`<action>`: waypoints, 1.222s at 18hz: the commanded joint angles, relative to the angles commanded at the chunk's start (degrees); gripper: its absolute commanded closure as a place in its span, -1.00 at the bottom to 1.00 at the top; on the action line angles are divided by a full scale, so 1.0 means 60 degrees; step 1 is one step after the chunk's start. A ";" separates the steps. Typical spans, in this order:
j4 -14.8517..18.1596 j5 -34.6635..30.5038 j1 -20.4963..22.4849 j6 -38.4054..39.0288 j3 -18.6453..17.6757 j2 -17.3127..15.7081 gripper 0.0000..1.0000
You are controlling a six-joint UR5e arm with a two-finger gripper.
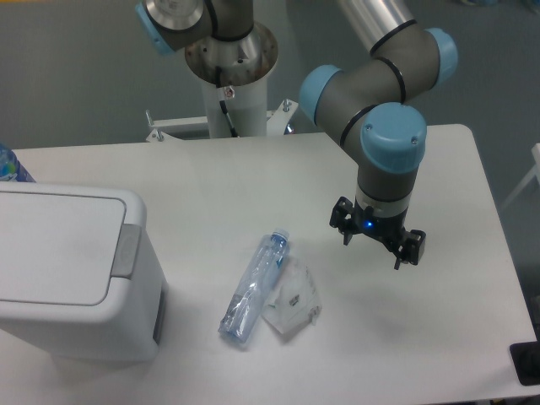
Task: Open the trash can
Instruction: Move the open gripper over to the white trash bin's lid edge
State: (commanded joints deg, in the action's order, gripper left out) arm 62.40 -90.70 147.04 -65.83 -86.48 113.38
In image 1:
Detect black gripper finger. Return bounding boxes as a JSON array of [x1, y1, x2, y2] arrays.
[[329, 197, 356, 246], [386, 229, 426, 270]]

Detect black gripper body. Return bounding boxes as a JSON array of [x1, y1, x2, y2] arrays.
[[350, 200, 407, 250]]

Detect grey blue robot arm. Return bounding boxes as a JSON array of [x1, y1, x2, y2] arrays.
[[136, 1, 458, 265]]

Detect white trash can body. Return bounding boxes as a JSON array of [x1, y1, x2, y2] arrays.
[[1, 182, 168, 362]]

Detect white trash can lid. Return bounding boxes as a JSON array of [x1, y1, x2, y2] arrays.
[[1, 191, 146, 306]]

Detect white face mask in bag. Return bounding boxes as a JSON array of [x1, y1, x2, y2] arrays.
[[262, 257, 322, 336]]

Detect empty clear plastic bottle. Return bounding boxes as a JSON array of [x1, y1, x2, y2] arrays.
[[218, 229, 289, 345]]

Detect black device at table edge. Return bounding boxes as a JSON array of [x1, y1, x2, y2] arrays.
[[510, 341, 539, 386]]

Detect blue bottle at left edge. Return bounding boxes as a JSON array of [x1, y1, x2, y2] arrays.
[[0, 144, 35, 182]]

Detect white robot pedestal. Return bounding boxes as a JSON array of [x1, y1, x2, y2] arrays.
[[144, 21, 301, 143]]

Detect white frame at right edge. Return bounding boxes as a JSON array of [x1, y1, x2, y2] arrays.
[[501, 143, 540, 210]]

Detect black cable on pedestal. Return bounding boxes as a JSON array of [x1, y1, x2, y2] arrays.
[[213, 64, 240, 138]]

